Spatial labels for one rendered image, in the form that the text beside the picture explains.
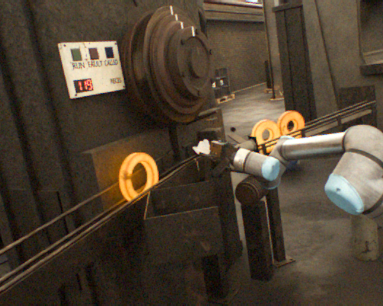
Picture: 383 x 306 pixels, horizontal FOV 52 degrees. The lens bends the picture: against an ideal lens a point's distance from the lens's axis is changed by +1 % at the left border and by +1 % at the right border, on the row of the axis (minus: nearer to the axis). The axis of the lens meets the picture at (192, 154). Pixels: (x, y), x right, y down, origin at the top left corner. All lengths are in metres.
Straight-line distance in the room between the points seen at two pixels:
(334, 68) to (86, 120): 3.15
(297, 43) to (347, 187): 4.72
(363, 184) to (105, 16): 1.07
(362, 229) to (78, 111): 1.50
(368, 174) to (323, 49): 3.14
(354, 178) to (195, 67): 0.76
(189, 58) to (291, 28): 4.29
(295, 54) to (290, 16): 0.51
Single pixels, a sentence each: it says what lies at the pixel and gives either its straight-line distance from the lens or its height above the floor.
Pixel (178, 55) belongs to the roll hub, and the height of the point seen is 1.15.
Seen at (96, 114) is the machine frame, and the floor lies 0.99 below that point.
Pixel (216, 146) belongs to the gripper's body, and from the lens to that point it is 1.62.
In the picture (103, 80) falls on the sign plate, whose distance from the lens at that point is 1.48.
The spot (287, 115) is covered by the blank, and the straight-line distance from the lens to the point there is 2.09.
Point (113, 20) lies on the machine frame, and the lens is 1.62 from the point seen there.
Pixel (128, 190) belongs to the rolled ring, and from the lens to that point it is 1.39.
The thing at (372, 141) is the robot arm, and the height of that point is 0.82.
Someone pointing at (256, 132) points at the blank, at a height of 0.73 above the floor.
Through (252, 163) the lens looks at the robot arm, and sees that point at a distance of 1.54.
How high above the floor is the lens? 1.09
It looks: 12 degrees down
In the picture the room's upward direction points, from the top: 9 degrees counter-clockwise
